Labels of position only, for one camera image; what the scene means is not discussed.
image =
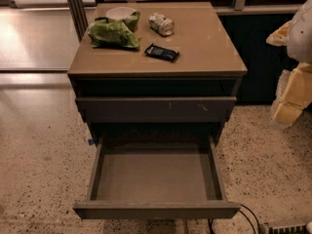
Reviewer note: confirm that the white power strip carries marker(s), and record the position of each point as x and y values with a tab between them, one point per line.
267	228

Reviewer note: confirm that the black snack bar wrapper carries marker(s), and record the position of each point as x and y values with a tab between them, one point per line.
157	52

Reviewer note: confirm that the green rice chip bag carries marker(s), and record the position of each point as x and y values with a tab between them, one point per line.
117	33

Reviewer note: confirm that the open lower drawer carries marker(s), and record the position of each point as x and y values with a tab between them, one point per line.
141	180

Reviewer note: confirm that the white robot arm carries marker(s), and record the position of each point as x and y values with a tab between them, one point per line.
299	45

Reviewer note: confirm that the brown drawer cabinet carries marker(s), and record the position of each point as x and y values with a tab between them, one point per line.
208	63

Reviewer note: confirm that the white bowl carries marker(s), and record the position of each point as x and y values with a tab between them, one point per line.
119	13

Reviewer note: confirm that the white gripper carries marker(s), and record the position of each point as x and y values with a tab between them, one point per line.
300	38

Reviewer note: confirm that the blue tape piece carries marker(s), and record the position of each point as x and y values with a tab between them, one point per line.
91	141

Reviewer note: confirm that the crushed silver can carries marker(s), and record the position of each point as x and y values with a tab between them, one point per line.
161	24

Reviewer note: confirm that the closed upper drawer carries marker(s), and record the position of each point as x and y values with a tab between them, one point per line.
155	109

